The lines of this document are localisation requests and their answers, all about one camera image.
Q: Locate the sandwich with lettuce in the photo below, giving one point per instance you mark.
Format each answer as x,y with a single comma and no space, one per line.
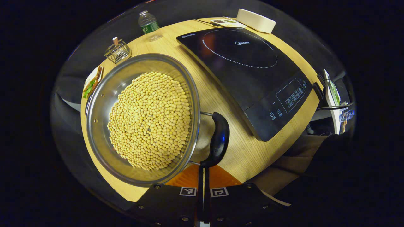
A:
91,84

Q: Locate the white divided tray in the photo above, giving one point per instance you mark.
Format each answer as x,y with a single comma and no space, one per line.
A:
228,23

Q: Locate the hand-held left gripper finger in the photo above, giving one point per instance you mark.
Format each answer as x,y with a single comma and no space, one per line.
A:
200,201
207,201

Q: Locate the clear plastic water bottle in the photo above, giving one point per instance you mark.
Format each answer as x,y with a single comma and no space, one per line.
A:
147,24

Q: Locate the stainless steel pot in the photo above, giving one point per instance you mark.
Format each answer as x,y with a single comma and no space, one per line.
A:
101,104

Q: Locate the black induction cooktop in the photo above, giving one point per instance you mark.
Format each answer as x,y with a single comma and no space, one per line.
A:
240,63

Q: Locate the person's beige clothing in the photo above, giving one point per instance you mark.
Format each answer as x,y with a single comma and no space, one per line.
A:
293,157

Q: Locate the white toaster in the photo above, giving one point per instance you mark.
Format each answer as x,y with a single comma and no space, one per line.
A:
257,20

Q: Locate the white printed board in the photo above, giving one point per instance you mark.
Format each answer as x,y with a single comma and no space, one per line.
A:
332,97

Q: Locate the pile of soybeans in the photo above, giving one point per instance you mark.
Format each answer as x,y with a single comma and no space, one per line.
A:
151,123

